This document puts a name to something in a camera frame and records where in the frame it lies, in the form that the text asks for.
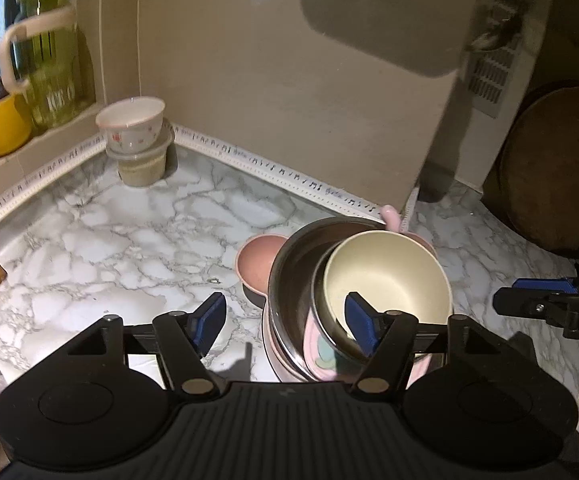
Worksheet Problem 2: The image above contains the pink steel-lined handled bowl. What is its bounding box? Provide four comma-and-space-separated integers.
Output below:
301, 204, 411, 384

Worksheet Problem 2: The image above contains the cream round bowl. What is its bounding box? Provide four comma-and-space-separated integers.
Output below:
321, 230, 453, 356

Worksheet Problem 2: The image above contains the pink bear-shaped plate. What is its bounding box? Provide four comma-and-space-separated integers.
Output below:
234, 233, 438, 386

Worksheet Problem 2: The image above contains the stainless steel bowl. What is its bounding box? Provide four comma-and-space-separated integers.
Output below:
268, 216, 385, 380

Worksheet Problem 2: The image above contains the round wooden cutting board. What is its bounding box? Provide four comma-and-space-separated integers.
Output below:
499, 87, 579, 258

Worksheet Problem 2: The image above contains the beige ribbed cup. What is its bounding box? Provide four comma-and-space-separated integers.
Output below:
106, 126, 174, 188

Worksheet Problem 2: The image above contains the white floral ceramic bowl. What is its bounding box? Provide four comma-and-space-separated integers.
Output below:
95, 96, 166, 155

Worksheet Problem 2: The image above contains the white ventilation grille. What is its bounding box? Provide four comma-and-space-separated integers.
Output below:
466, 0, 532, 118

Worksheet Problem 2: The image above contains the hanging metal ladle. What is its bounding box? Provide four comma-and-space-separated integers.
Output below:
463, 9, 524, 53

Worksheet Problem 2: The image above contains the yellow mug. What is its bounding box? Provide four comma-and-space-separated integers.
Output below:
0, 94, 33, 157

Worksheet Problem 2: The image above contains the green glass pitcher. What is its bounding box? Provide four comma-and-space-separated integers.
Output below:
0, 0, 95, 130

